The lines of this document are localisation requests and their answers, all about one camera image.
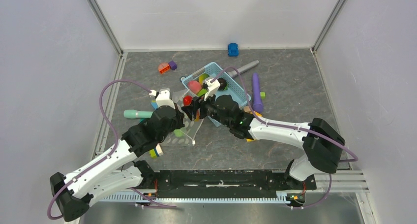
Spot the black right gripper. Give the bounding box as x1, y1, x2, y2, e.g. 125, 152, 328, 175
181, 89, 232, 128

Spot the orange red toy fruit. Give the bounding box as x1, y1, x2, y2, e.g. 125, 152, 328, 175
182, 95, 193, 106

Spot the green toy pea pod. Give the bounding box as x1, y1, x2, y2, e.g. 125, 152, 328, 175
197, 89, 208, 97

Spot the green toy cucumber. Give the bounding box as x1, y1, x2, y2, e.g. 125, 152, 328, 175
174, 129, 184, 138

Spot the clear polka dot zip bag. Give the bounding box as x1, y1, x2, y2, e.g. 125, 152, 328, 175
161, 89, 204, 146

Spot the dark toy mangosteen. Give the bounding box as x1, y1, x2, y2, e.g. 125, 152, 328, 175
217, 78, 228, 91

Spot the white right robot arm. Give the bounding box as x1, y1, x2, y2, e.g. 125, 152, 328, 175
182, 95, 345, 189

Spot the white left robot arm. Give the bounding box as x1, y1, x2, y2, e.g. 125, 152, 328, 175
50, 106, 184, 222

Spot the multicolour brick stack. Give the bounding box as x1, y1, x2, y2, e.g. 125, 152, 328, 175
151, 100, 158, 110

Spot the pink toy peach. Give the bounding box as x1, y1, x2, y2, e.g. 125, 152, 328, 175
187, 80, 202, 95

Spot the green orange toy mango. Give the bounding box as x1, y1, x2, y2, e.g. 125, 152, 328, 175
198, 73, 210, 84

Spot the green white brick block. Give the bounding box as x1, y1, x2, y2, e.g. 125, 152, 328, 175
149, 144, 164, 159

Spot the mint green toy microphone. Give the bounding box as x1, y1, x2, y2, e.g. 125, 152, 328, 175
123, 109, 153, 119

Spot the purple toy brick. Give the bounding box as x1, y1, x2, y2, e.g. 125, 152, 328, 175
168, 61, 178, 70

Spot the orange toy brick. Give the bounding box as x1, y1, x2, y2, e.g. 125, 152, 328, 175
158, 63, 171, 74

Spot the wooden cube upper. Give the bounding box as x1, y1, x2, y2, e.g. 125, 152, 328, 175
243, 106, 251, 113

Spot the purple toy microphone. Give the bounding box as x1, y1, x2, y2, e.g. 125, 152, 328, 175
252, 73, 264, 113

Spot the blue toy brick car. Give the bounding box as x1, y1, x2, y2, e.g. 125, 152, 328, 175
228, 42, 239, 57

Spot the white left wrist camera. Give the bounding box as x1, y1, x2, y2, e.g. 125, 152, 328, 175
149, 88, 176, 109

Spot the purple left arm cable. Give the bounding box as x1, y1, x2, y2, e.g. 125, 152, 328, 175
47, 79, 178, 221

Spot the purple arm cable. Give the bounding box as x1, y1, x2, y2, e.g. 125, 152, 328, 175
47, 79, 178, 221
211, 66, 359, 210

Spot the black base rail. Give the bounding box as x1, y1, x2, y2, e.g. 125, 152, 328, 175
136, 170, 317, 198

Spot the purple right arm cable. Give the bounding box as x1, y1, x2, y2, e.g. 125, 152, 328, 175
211, 66, 359, 210

